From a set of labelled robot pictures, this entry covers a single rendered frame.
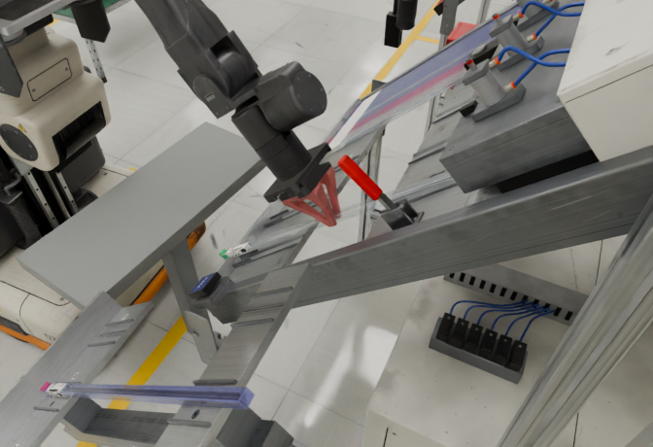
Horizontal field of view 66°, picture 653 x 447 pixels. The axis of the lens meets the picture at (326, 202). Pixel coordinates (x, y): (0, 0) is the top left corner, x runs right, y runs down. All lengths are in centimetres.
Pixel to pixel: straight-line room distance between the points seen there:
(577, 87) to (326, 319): 140
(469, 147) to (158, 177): 98
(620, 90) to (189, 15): 45
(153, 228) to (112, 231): 9
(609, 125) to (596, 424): 65
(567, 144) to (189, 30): 42
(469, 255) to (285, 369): 117
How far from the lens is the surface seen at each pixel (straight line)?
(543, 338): 105
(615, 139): 45
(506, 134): 48
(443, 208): 56
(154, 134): 256
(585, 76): 43
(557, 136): 47
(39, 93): 134
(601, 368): 55
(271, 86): 62
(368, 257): 59
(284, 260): 78
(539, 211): 47
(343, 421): 157
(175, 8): 64
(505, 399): 96
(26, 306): 164
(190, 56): 64
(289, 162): 66
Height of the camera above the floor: 145
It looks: 44 degrees down
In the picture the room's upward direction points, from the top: straight up
